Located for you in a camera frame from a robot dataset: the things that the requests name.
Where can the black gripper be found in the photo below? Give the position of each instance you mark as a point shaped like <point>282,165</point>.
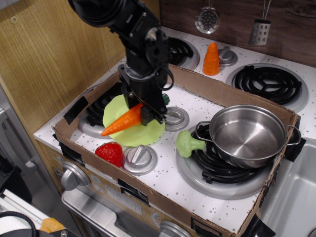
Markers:
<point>144,84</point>

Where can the orange toy carrot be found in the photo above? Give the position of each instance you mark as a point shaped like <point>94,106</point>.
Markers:
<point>119,119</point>

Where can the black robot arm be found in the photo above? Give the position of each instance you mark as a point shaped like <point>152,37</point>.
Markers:
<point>137,27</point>

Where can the light green plastic plate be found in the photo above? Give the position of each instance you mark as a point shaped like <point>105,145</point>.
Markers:
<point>136,135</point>

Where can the silver centre stove knob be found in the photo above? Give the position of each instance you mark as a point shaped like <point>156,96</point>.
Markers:
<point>176,119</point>

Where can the silver stove knob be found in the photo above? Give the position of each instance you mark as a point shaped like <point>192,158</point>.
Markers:
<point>227,57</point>
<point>176,119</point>
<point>139,160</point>

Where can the front left black burner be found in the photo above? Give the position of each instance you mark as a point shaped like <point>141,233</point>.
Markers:
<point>91,120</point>

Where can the red toy strawberry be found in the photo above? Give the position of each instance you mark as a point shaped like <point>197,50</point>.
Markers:
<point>111,152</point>

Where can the silver front stove knob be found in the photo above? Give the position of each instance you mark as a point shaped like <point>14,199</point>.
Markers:
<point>139,160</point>

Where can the green toy broccoli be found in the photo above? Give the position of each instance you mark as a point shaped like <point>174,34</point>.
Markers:
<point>185,144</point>

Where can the orange toy cone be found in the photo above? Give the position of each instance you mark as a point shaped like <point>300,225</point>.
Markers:
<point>211,64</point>

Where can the brown cardboard fence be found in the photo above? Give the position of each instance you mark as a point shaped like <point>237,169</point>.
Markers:
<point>163,193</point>

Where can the front right black burner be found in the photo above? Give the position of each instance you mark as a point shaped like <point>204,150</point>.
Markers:
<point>210,175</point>

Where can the silver oven knob left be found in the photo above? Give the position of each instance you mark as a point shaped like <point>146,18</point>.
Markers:
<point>73,177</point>

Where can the silver oven knob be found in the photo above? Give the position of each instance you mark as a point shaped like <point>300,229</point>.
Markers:
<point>170,229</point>
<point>73,177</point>

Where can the silver back stove knob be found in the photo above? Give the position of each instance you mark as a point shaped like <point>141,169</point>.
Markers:
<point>227,57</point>

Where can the stainless steel pot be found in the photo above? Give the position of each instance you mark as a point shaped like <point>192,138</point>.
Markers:
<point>247,136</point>

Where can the hanging metal strainer ladle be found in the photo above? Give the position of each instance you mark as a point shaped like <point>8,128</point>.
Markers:
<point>208,19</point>

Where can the silver oven knob right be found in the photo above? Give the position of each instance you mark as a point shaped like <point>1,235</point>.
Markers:
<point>170,229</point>

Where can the back right black burner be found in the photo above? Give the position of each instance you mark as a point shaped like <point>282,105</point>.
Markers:
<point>275,83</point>

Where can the hanging metal grater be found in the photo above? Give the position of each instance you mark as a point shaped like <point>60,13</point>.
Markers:
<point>261,27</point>

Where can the silver toy sink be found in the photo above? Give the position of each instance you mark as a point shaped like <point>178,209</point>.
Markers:
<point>289,209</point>

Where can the silver oven door handle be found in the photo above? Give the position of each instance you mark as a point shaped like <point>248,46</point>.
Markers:
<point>104,217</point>

